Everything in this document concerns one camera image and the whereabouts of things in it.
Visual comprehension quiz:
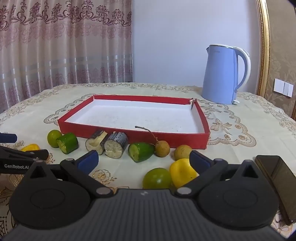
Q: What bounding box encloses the yellow fruit piece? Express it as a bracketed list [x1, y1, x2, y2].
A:
[169, 159, 198, 189]
[21, 144, 41, 152]

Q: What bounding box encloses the green cucumber piece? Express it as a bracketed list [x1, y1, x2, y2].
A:
[57, 133, 79, 155]
[128, 142, 154, 163]

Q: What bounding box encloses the brown longan with stem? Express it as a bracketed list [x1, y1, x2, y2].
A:
[135, 126, 171, 157]

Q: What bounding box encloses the pink patterned curtain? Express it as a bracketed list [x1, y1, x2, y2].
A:
[0, 0, 134, 114]

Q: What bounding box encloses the cream embroidered tablecloth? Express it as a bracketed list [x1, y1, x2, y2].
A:
[0, 83, 296, 232]

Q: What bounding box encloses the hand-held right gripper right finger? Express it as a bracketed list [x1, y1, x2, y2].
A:
[174, 150, 270, 198]

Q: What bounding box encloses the gold wall moulding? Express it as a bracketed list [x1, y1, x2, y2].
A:
[256, 0, 271, 97]

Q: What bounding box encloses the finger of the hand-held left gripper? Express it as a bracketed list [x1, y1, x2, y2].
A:
[0, 145, 50, 161]
[0, 133, 18, 142]

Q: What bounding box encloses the black smartphone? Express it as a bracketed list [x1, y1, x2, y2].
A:
[255, 155, 296, 226]

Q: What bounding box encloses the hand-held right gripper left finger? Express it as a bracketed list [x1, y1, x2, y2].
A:
[20, 150, 114, 198]

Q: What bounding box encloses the red cardboard box tray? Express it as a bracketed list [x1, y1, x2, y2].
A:
[57, 95, 210, 150]

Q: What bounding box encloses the green tomato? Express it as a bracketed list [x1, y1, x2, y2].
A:
[142, 168, 172, 189]
[47, 130, 63, 148]

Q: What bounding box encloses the eggplant piece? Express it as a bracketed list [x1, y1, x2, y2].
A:
[85, 130, 108, 155]
[104, 132, 129, 159]

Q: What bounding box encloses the blue electric kettle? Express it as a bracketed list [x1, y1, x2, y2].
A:
[201, 44, 251, 105]

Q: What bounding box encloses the white wall switch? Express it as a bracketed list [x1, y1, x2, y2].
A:
[274, 78, 294, 97]

